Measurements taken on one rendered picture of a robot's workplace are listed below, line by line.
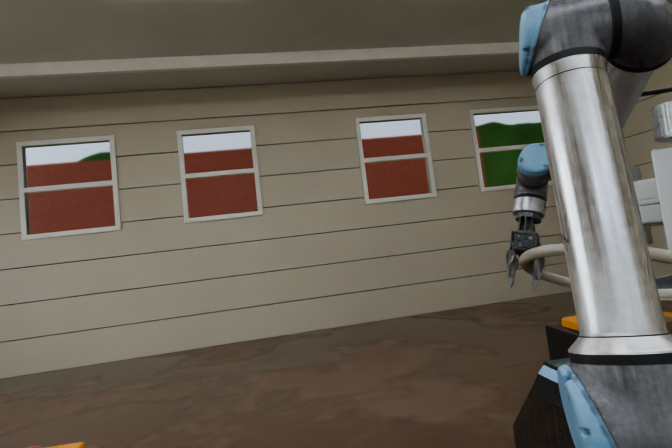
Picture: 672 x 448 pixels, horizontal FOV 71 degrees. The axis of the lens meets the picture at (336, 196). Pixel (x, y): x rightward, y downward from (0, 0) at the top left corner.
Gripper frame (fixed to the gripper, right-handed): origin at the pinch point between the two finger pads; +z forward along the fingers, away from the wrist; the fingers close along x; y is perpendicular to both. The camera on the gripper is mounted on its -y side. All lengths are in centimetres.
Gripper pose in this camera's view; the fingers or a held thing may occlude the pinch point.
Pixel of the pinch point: (522, 284)
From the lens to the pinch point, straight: 148.4
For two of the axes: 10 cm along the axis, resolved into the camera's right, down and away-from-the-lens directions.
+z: -2.1, 9.3, -2.9
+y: -4.4, -3.6, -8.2
